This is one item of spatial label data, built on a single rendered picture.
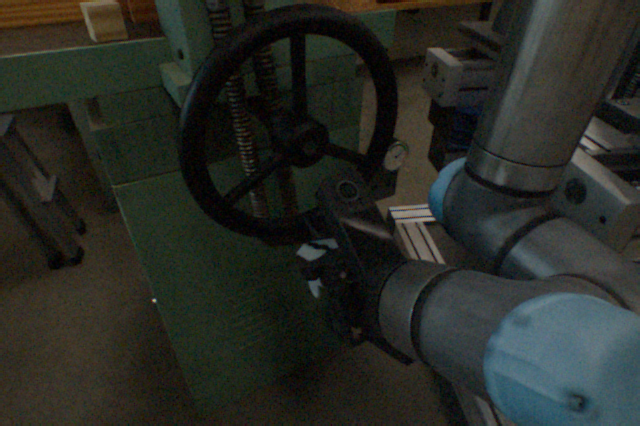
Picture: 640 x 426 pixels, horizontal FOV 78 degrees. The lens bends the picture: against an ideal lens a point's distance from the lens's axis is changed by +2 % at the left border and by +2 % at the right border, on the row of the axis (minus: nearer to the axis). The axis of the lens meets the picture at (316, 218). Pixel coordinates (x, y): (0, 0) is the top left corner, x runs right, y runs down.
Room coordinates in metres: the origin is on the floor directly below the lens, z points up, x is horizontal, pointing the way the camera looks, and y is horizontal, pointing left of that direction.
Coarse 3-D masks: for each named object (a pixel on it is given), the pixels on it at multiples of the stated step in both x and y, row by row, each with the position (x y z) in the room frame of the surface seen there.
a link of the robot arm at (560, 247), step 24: (528, 240) 0.23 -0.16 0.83; (552, 240) 0.22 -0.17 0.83; (576, 240) 0.21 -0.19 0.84; (600, 240) 0.22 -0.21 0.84; (504, 264) 0.22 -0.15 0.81; (528, 264) 0.21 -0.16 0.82; (552, 264) 0.20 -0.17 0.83; (576, 264) 0.20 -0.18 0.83; (600, 264) 0.19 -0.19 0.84; (624, 264) 0.19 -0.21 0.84; (624, 288) 0.16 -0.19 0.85
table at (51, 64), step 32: (0, 32) 0.56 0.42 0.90; (32, 32) 0.56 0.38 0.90; (64, 32) 0.56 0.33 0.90; (128, 32) 0.56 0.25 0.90; (160, 32) 0.56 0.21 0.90; (384, 32) 0.71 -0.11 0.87; (0, 64) 0.45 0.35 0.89; (32, 64) 0.46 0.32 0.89; (64, 64) 0.48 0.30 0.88; (96, 64) 0.49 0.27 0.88; (128, 64) 0.51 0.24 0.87; (160, 64) 0.53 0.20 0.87; (0, 96) 0.44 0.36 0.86; (32, 96) 0.46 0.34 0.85; (64, 96) 0.47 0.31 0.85; (96, 96) 0.49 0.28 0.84; (224, 96) 0.47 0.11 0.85
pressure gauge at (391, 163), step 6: (396, 138) 0.68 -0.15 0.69; (390, 144) 0.66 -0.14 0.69; (396, 144) 0.66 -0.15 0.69; (402, 144) 0.67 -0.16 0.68; (390, 150) 0.65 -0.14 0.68; (396, 150) 0.66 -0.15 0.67; (402, 150) 0.67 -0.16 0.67; (408, 150) 0.67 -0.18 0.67; (390, 156) 0.65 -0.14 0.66; (402, 156) 0.67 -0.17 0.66; (384, 162) 0.65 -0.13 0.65; (390, 162) 0.66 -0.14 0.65; (396, 162) 0.66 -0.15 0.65; (402, 162) 0.67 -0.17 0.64; (384, 168) 0.65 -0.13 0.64; (390, 168) 0.66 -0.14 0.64; (396, 168) 0.66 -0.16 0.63; (384, 174) 0.68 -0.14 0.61
